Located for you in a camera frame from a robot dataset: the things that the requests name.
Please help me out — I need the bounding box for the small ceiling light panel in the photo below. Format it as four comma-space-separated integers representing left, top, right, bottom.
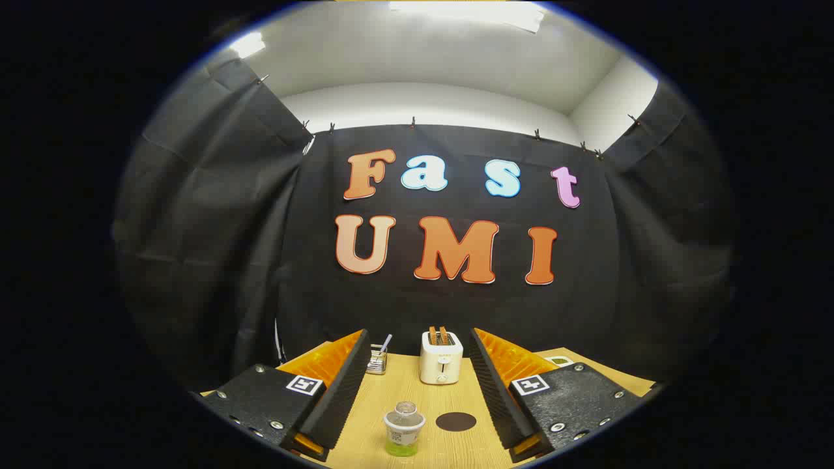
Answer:
228, 31, 266, 59

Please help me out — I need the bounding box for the cream white toaster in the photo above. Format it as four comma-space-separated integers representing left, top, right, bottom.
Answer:
420, 331, 464, 386

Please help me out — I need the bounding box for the wooden table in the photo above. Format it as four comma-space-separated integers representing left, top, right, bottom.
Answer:
199, 341, 655, 469

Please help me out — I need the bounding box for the round dark brown coaster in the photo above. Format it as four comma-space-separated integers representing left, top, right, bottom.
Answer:
435, 412, 477, 433

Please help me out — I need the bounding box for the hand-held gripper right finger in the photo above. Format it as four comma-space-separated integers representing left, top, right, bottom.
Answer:
469, 328, 659, 464

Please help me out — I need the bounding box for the large ceiling light panel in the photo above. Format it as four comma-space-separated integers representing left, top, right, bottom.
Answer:
389, 0, 545, 33

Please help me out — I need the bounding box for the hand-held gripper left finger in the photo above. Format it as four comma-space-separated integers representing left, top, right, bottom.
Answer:
195, 329, 372, 457

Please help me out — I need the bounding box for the juice bottle white green label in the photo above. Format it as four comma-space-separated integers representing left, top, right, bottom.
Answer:
383, 401, 426, 457

